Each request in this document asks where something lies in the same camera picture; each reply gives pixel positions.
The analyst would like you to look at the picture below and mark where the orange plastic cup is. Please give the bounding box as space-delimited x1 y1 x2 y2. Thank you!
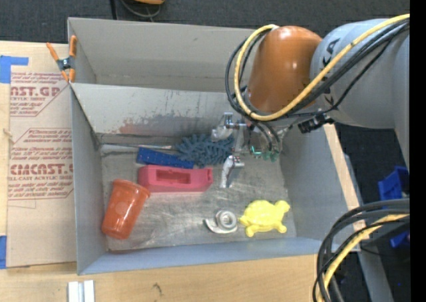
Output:
101 179 152 241

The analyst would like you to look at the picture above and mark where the yellow toy turtle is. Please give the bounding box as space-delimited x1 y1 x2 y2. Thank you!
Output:
238 199 292 238

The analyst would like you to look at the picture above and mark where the grey metal bin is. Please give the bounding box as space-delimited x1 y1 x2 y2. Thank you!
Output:
67 17 363 276

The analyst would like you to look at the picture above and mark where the red hollow flat block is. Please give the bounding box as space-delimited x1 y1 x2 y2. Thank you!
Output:
137 164 214 194

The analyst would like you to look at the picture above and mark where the brown cardboard board red print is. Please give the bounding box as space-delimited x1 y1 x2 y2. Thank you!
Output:
0 40 79 269

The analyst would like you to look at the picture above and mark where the grey metal snail-shaped piece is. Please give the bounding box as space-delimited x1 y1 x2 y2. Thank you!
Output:
203 209 240 235

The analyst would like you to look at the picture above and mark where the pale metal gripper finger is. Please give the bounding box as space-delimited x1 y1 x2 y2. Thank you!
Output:
210 112 235 142
219 155 246 190

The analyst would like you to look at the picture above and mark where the dark blue-grey branched coral toy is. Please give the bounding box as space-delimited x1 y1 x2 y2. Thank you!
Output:
174 133 236 168

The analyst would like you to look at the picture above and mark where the blue flat studded block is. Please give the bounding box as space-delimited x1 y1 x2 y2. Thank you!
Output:
136 146 196 170

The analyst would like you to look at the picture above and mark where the black cylinder on white bracket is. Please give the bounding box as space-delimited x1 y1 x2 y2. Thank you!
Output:
297 112 336 134

